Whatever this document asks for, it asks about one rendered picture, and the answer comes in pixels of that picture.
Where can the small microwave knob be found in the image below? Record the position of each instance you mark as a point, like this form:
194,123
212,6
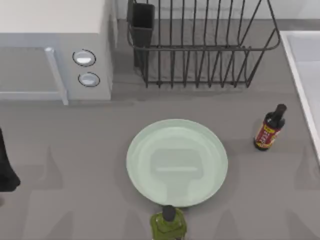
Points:
88,79

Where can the pale green plate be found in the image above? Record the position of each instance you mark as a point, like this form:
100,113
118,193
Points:
177,163

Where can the dark bottle with red label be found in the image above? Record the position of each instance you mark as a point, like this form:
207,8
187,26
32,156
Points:
268,131

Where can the green bottle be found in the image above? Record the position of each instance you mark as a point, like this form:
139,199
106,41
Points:
168,225

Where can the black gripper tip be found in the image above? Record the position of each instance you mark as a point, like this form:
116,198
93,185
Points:
6,172

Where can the pale microwave oven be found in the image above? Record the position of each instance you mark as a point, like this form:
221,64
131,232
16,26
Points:
100,42

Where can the large microwave knob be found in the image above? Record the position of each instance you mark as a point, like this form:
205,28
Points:
84,57

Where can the dark cutlery holder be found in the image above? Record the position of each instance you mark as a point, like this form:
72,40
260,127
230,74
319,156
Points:
141,22

